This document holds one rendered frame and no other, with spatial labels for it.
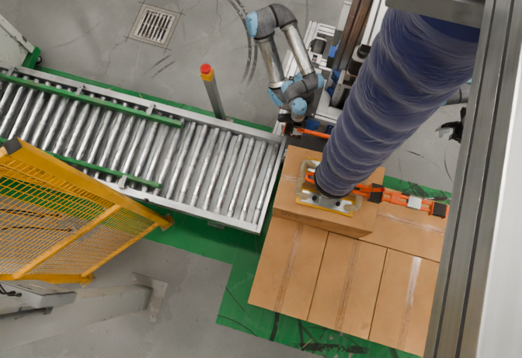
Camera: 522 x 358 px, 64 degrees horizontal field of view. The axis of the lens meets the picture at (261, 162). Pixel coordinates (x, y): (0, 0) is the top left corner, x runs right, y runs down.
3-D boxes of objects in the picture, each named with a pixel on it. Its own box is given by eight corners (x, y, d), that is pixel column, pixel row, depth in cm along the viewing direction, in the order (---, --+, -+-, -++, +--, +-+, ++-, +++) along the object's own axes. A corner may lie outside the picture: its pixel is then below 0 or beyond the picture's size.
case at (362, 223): (272, 216, 284) (273, 206, 245) (286, 161, 294) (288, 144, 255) (359, 238, 279) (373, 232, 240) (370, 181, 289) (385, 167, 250)
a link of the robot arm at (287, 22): (287, 0, 219) (321, 87, 225) (267, 8, 218) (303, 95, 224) (290, -7, 207) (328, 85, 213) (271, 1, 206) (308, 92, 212)
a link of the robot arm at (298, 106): (302, 93, 210) (310, 107, 208) (301, 102, 221) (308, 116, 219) (288, 99, 210) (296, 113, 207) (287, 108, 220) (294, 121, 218)
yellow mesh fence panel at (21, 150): (82, 288, 326) (-224, 311, 123) (76, 277, 328) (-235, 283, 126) (175, 222, 338) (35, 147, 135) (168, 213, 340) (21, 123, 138)
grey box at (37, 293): (33, 290, 184) (-11, 293, 156) (38, 278, 186) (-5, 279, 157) (74, 303, 183) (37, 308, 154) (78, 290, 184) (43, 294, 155)
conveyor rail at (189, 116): (1, 74, 331) (-15, 63, 313) (4, 69, 332) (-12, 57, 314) (280, 150, 310) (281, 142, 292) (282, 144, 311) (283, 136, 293)
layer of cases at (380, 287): (249, 299, 308) (247, 303, 269) (285, 173, 332) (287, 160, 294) (409, 348, 297) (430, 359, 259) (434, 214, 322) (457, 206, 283)
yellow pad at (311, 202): (295, 203, 245) (295, 201, 240) (299, 186, 248) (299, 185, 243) (352, 217, 243) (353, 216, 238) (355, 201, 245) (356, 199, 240)
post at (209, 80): (218, 128, 359) (200, 74, 262) (220, 120, 360) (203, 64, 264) (225, 130, 358) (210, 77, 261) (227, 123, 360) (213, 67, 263)
